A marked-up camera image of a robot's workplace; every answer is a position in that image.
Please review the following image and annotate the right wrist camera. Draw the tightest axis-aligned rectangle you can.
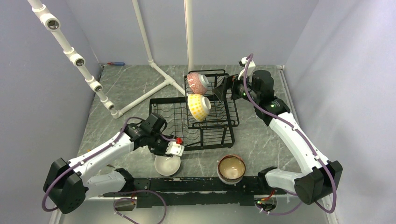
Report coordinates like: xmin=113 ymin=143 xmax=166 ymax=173
xmin=238 ymin=57 xmax=256 ymax=80

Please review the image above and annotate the red patterned bowl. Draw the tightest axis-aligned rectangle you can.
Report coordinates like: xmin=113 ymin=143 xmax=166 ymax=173
xmin=187 ymin=72 xmax=209 ymax=95

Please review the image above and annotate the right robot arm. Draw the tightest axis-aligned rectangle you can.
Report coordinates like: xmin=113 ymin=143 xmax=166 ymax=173
xmin=213 ymin=70 xmax=343 ymax=205

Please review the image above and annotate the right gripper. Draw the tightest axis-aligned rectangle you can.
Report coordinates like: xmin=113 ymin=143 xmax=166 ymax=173
xmin=212 ymin=70 xmax=260 ymax=104

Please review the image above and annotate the black wire dish rack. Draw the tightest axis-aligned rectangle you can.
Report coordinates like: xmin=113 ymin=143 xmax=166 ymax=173
xmin=149 ymin=69 xmax=239 ymax=151

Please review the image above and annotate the white PVC pipe frame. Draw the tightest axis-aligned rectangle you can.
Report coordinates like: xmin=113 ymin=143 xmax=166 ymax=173
xmin=27 ymin=0 xmax=195 ymax=119

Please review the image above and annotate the red blue screwdriver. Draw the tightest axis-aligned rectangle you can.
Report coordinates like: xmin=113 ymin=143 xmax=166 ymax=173
xmin=107 ymin=62 xmax=125 ymax=66

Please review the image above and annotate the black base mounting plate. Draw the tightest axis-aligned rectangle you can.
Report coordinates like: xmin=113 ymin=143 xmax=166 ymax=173
xmin=102 ymin=176 xmax=287 ymax=208

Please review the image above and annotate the blue yellow patterned bowl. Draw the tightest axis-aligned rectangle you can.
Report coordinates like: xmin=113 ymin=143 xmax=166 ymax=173
xmin=187 ymin=94 xmax=212 ymax=122

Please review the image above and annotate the brown glazed bowl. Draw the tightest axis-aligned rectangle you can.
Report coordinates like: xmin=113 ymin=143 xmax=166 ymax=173
xmin=217 ymin=154 xmax=246 ymax=185

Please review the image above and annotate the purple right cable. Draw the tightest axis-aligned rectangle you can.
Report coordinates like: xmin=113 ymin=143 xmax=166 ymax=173
xmin=242 ymin=54 xmax=338 ymax=217

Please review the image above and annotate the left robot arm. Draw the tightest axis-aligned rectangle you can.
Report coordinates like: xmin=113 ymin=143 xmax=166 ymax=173
xmin=41 ymin=113 xmax=169 ymax=214

